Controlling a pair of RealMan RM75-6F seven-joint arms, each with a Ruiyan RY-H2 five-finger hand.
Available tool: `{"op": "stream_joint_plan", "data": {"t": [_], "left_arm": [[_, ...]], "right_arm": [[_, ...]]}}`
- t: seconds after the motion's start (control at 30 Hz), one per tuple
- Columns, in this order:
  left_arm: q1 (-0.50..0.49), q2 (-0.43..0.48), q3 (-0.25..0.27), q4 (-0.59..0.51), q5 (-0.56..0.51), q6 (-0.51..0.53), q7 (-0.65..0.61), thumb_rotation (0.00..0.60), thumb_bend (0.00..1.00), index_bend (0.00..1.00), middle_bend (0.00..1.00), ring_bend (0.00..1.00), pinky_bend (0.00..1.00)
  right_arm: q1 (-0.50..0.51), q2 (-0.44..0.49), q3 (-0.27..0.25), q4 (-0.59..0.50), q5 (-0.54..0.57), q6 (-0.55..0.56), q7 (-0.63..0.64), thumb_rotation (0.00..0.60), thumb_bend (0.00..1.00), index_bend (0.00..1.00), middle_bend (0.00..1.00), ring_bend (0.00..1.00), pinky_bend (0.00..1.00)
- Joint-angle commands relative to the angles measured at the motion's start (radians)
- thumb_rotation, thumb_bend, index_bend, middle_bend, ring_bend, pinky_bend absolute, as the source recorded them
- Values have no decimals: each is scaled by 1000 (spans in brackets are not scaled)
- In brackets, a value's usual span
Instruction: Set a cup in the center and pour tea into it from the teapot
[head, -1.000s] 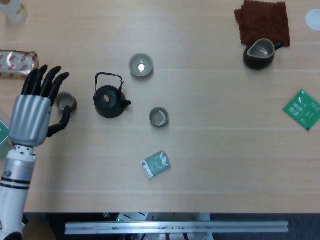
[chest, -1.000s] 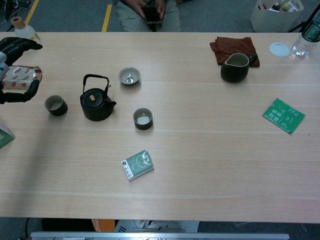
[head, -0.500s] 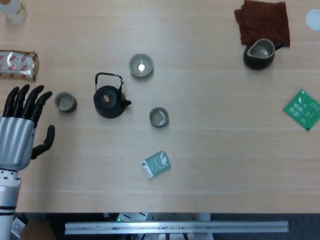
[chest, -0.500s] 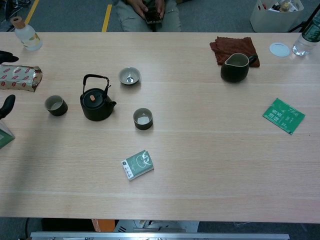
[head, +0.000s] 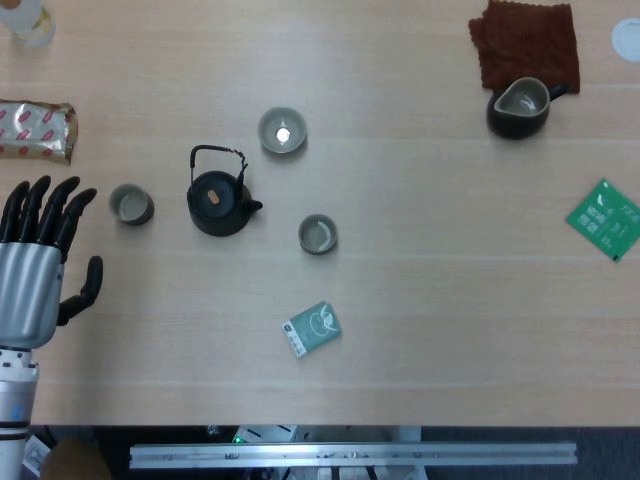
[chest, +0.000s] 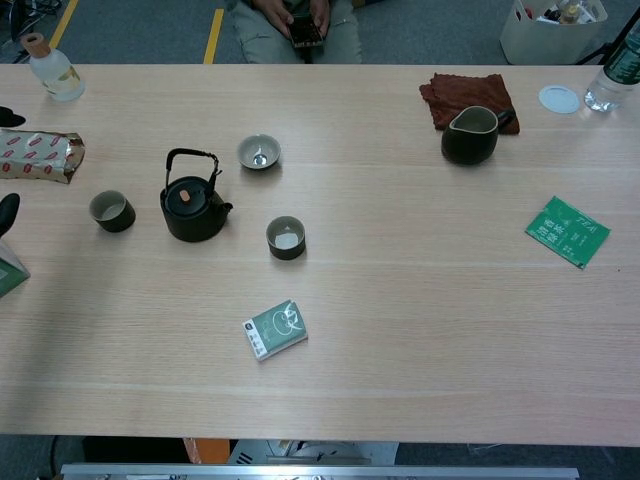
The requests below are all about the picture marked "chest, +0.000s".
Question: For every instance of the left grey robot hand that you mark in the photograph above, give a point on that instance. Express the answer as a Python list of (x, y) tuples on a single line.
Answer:
[(7, 212)]

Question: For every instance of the black teapot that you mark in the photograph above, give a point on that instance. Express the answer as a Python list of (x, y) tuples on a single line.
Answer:
[(192, 220)]

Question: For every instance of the small dark ceramic teacup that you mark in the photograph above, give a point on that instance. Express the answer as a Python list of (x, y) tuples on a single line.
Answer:
[(286, 250), (117, 222)]

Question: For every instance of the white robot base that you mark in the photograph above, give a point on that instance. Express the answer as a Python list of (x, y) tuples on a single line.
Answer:
[(310, 450)]

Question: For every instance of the foil bag with red print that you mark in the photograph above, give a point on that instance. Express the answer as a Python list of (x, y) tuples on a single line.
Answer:
[(35, 157)]

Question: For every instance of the large green tea box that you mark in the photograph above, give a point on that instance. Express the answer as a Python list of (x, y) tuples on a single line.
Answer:
[(10, 277)]

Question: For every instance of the clear bottle with cork cap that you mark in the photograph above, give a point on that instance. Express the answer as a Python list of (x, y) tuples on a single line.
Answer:
[(57, 77)]

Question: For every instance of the wide grey tea bowl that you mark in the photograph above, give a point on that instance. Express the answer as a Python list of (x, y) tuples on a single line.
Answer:
[(250, 152)]

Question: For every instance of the small green tea box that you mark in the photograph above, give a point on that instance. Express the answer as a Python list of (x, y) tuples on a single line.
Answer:
[(275, 330)]

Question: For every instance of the seated person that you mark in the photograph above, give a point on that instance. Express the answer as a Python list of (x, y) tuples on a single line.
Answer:
[(260, 40)]

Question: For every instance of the phone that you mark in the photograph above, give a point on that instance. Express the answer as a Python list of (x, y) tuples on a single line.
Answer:
[(306, 31)]

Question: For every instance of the dark ceramic pitcher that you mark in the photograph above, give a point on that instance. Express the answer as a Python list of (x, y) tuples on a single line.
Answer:
[(467, 147)]

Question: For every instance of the brown cloth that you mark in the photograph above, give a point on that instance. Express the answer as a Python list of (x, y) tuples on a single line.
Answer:
[(465, 92)]

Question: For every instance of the flat green tea sachet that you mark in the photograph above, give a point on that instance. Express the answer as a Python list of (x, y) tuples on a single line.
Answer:
[(567, 232)]

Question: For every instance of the white round lid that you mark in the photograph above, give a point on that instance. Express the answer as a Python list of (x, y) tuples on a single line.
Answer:
[(559, 99)]

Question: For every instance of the white storage bin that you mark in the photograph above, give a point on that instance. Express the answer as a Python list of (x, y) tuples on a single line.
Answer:
[(545, 42)]

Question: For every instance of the plastic bottle with green label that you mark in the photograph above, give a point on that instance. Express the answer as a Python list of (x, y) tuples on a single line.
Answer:
[(612, 80)]

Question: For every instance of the aluminium rail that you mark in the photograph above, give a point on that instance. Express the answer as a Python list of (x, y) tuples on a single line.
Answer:
[(320, 472)]

